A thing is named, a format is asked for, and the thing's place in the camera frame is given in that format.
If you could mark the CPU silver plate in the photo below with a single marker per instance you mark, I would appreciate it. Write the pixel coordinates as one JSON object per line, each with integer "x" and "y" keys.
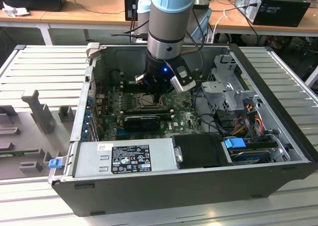
{"x": 146, "y": 100}

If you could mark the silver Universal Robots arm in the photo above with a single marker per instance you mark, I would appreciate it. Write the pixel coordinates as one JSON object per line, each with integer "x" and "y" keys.
{"x": 166, "y": 29}

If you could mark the CPU socket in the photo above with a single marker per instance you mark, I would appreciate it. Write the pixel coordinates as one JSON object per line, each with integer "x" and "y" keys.
{"x": 164, "y": 106}

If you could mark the black RAM slot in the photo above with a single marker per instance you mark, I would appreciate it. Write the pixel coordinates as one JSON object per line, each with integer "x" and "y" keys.
{"x": 146, "y": 114}
{"x": 146, "y": 109}

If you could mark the black cylinder part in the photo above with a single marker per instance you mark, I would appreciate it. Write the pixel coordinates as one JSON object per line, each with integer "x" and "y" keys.
{"x": 115, "y": 77}

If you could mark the black graphics card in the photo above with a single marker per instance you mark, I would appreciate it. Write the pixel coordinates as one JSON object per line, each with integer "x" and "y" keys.
{"x": 141, "y": 123}

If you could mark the green motherboard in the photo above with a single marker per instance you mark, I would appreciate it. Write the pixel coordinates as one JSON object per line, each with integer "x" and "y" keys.
{"x": 181, "y": 123}

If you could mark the grey metal drive cage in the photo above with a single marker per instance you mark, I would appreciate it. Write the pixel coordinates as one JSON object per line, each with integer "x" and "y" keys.
{"x": 214, "y": 88}

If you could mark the pale blue teach pendant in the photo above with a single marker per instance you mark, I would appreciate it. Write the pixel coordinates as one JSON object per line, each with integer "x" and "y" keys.
{"x": 205, "y": 24}

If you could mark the upright black desk box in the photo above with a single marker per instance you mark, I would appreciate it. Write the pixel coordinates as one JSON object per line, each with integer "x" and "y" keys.
{"x": 130, "y": 8}

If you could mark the blue card retainer strip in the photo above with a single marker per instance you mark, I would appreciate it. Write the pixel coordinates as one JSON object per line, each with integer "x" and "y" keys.
{"x": 87, "y": 119}

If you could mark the black plastic shroud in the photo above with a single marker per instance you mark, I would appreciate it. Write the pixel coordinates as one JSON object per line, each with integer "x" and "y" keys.
{"x": 198, "y": 151}

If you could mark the wooden desk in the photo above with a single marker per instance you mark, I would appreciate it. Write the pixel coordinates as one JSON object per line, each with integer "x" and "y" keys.
{"x": 273, "y": 29}
{"x": 74, "y": 17}

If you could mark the blue disk carrier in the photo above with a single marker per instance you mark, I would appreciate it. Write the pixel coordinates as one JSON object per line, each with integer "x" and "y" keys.
{"x": 234, "y": 144}

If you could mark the grey power supply unit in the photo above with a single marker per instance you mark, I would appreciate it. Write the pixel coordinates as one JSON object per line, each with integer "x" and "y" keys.
{"x": 87, "y": 161}

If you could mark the black open PC case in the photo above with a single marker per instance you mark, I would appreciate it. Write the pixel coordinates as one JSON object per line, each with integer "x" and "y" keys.
{"x": 174, "y": 196}

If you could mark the hard disk drive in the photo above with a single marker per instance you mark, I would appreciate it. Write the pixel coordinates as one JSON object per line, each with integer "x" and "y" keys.
{"x": 248, "y": 158}

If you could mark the blue case latch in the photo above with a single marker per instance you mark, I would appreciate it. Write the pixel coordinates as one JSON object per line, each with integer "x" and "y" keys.
{"x": 55, "y": 163}

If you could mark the grey parts rack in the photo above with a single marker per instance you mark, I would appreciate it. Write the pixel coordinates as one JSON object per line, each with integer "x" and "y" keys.
{"x": 32, "y": 141}

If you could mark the black PC tower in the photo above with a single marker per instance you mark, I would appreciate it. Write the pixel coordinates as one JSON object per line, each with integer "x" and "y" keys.
{"x": 280, "y": 12}

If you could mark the crumpled white paper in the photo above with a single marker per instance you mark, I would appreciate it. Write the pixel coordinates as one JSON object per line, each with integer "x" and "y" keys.
{"x": 15, "y": 11}

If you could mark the green RAM stick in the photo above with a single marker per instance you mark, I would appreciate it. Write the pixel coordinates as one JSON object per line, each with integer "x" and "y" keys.
{"x": 12, "y": 152}

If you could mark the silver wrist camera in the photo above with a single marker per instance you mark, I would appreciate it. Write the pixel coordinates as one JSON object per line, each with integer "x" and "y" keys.
{"x": 139, "y": 78}

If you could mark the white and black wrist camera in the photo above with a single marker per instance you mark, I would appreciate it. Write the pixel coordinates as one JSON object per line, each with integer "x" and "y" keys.
{"x": 185, "y": 80}

